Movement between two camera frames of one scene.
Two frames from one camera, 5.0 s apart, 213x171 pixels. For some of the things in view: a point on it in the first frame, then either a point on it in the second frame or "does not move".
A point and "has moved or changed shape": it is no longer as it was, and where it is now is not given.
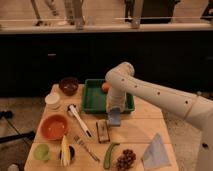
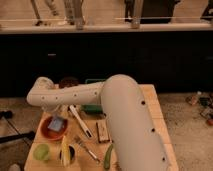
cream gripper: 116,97 → 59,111
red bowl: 54,127 does not move
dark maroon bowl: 69,86 does not move
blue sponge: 114,117 has moved or changed shape
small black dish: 72,153 does not move
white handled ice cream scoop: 73,111 does not move
